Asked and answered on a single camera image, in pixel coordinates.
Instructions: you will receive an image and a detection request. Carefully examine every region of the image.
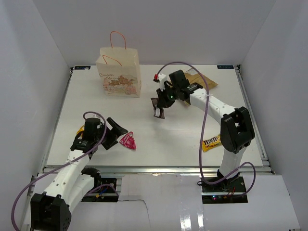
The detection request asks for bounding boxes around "yellow m&m candy bag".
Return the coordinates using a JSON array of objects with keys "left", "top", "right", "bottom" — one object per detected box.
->
[{"left": 202, "top": 134, "right": 222, "bottom": 153}]

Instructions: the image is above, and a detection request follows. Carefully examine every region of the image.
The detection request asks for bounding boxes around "aluminium table frame rail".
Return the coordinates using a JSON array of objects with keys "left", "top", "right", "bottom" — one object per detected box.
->
[{"left": 43, "top": 166, "right": 272, "bottom": 175}]

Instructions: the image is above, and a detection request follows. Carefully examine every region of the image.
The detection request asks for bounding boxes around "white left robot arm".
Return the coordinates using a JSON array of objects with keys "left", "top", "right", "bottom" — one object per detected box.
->
[{"left": 30, "top": 117, "right": 128, "bottom": 231}]

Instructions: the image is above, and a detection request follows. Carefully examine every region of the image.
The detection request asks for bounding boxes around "red snack packet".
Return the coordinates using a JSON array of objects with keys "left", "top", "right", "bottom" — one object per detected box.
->
[{"left": 119, "top": 131, "right": 137, "bottom": 150}]

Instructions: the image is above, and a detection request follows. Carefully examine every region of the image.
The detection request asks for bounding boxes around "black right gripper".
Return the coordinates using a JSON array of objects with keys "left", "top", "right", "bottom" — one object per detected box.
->
[{"left": 157, "top": 84, "right": 180, "bottom": 109}]

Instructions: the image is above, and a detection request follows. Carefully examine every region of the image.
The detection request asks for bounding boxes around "printed paper gift bag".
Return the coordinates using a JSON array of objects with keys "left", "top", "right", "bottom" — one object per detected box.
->
[{"left": 96, "top": 31, "right": 141, "bottom": 98}]

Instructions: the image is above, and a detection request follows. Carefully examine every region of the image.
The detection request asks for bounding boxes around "large brown snack bag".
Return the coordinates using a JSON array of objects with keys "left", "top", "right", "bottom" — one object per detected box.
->
[{"left": 182, "top": 68, "right": 218, "bottom": 106}]

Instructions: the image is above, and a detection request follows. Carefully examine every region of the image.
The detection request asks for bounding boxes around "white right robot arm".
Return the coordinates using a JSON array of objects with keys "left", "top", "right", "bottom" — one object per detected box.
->
[{"left": 152, "top": 70, "right": 255, "bottom": 192}]

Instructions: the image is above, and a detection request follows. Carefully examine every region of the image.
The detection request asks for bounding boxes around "dark purple snack packet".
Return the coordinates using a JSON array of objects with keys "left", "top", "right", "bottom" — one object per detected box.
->
[{"left": 151, "top": 98, "right": 165, "bottom": 119}]

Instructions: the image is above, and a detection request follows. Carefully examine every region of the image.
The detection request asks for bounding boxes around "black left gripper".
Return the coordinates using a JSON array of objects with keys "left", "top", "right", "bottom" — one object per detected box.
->
[{"left": 95, "top": 117, "right": 128, "bottom": 150}]

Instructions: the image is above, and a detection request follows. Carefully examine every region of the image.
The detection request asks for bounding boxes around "small yellow snack packet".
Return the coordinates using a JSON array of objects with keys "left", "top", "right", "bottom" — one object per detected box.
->
[{"left": 76, "top": 125, "right": 84, "bottom": 138}]

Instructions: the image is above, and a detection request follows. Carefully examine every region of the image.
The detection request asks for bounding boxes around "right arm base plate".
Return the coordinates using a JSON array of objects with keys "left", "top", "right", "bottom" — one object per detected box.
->
[{"left": 197, "top": 176, "right": 248, "bottom": 205}]

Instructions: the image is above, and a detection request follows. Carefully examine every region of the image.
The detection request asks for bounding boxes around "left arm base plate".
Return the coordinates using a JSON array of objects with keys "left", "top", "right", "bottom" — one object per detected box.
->
[{"left": 81, "top": 178, "right": 118, "bottom": 203}]

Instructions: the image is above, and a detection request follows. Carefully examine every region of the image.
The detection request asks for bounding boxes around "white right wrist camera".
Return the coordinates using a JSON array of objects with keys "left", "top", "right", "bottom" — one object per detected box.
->
[{"left": 153, "top": 73, "right": 167, "bottom": 91}]

